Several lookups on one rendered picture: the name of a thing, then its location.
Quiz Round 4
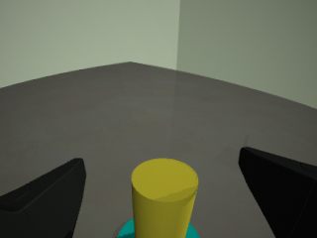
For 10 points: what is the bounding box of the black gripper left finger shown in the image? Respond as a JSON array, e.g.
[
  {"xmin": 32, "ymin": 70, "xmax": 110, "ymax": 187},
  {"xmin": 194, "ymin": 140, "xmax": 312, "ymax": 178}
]
[{"xmin": 0, "ymin": 158, "xmax": 86, "ymax": 238}]

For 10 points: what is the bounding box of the cyan circle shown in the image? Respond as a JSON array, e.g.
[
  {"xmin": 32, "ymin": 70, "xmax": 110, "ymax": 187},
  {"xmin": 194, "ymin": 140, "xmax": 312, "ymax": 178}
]
[{"xmin": 118, "ymin": 218, "xmax": 199, "ymax": 238}]

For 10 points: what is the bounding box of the yellow tall cylinder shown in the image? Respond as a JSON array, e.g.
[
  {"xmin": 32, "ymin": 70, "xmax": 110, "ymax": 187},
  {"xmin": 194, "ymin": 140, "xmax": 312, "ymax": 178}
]
[{"xmin": 131, "ymin": 159, "xmax": 199, "ymax": 238}]

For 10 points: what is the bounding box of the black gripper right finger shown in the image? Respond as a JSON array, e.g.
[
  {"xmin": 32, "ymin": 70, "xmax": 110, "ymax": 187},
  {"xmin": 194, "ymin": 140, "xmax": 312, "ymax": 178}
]
[{"xmin": 238, "ymin": 147, "xmax": 317, "ymax": 238}]

